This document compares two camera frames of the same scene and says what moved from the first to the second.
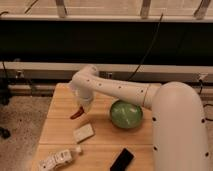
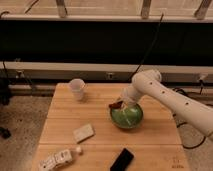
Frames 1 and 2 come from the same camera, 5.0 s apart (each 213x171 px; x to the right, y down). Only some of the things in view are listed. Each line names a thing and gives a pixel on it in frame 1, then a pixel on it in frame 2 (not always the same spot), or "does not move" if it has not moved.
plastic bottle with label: x=58 y=160 does not move
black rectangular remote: x=122 y=161 does not move
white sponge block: x=82 y=133 does not move
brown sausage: x=80 y=112 -> x=116 y=105
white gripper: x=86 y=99 -> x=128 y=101
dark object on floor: x=5 y=133 does not move
